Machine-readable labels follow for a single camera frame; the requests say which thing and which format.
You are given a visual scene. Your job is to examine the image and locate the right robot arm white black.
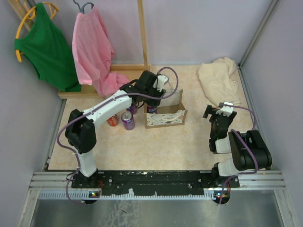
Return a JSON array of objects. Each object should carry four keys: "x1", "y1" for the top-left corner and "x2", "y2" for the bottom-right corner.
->
[{"x1": 203, "y1": 102, "x2": 272, "y2": 187}]

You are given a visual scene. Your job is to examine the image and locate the grey clothes hanger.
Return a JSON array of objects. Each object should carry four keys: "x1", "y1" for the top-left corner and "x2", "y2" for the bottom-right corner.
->
[{"x1": 72, "y1": 0, "x2": 94, "y2": 14}]

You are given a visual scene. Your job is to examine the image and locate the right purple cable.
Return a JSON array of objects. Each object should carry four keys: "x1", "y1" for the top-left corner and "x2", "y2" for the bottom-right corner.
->
[{"x1": 219, "y1": 105, "x2": 259, "y2": 205}]

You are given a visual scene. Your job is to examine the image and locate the cream folded cloth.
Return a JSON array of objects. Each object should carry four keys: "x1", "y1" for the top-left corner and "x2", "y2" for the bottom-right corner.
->
[{"x1": 197, "y1": 57, "x2": 241, "y2": 106}]

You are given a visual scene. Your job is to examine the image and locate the wooden clothes rack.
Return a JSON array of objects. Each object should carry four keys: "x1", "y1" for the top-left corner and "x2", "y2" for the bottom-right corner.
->
[{"x1": 8, "y1": 0, "x2": 152, "y2": 100}]

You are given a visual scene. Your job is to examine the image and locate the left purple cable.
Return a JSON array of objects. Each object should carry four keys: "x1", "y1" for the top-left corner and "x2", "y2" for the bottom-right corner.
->
[{"x1": 57, "y1": 67, "x2": 179, "y2": 206}]

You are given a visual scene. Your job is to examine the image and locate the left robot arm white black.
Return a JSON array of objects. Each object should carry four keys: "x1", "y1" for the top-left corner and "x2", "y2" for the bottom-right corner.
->
[{"x1": 64, "y1": 70, "x2": 169, "y2": 188}]

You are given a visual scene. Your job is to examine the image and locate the purple cable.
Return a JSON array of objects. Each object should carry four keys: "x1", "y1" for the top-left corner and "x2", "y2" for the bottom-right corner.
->
[
  {"x1": 219, "y1": 105, "x2": 259, "y2": 205},
  {"x1": 57, "y1": 67, "x2": 179, "y2": 206}
]

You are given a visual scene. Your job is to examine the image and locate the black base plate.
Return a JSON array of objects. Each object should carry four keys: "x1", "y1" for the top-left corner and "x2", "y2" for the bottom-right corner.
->
[{"x1": 71, "y1": 170, "x2": 228, "y2": 196}]

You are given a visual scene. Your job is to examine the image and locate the pink shirt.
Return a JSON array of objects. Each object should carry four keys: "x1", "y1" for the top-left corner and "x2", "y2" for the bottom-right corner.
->
[{"x1": 72, "y1": 6, "x2": 129, "y2": 97}]

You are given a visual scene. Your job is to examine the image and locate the red can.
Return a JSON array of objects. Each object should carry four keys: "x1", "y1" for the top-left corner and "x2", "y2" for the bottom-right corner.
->
[{"x1": 107, "y1": 114, "x2": 119, "y2": 127}]

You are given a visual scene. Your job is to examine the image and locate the purple soda can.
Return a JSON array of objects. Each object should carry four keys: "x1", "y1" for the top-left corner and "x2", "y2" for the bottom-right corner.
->
[{"x1": 126, "y1": 105, "x2": 138, "y2": 115}]

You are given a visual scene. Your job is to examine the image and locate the green tank top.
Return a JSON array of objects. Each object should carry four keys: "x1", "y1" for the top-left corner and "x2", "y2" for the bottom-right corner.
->
[{"x1": 15, "y1": 2, "x2": 81, "y2": 92}]

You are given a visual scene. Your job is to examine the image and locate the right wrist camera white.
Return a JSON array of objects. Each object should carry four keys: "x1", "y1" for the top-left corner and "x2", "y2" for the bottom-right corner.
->
[{"x1": 219, "y1": 102, "x2": 233, "y2": 114}]

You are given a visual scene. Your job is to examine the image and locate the aluminium frame rail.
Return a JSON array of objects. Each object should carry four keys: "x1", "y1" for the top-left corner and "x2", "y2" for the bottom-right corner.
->
[{"x1": 29, "y1": 170, "x2": 285, "y2": 201}]

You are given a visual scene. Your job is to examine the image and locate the canvas tote bag patterned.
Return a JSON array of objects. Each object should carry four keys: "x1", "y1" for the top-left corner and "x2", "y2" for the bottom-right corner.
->
[{"x1": 144, "y1": 89, "x2": 188, "y2": 129}]

